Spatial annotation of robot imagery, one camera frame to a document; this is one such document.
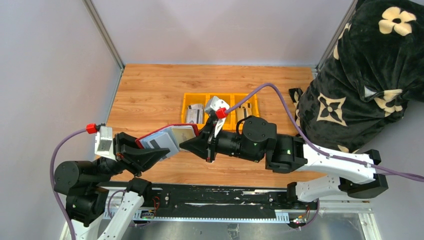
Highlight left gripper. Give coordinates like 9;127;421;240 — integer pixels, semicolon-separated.
90;129;171;184

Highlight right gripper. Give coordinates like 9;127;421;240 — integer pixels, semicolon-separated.
180;117;262;163

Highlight red leather card holder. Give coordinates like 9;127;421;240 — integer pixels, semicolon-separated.
135;123;199;162

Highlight gold striped card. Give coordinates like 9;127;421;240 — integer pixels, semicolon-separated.
170;125;196;152

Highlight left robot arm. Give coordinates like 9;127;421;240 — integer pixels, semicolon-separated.
50;132;170;240

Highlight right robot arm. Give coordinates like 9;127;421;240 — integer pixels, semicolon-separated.
180;116;389;209

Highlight white cards stack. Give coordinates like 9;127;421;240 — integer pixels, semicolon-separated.
185;103;204;124

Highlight tan cards stack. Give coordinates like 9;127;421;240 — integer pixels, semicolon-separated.
235;102;252;122

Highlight left yellow bin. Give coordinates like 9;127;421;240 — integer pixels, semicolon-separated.
180;92;210;130

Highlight black floral blanket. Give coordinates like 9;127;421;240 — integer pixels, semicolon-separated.
289;0;424;153

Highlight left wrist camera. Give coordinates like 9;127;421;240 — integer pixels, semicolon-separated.
94;125;116;160

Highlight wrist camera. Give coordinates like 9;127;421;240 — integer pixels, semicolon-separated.
204;96;230;136
94;125;116;160

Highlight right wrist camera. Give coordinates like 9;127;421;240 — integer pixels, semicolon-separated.
204;96;230;136

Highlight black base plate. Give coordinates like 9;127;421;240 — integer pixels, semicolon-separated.
120;183;320;220

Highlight aluminium frame rail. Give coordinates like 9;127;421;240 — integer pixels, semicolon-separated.
59;186;382;240

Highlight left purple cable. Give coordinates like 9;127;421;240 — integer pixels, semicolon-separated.
49;123;133;240

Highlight purple cable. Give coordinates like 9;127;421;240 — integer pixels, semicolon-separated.
49;123;133;240
215;82;424;230

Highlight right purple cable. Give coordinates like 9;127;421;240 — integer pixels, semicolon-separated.
215;82;424;230

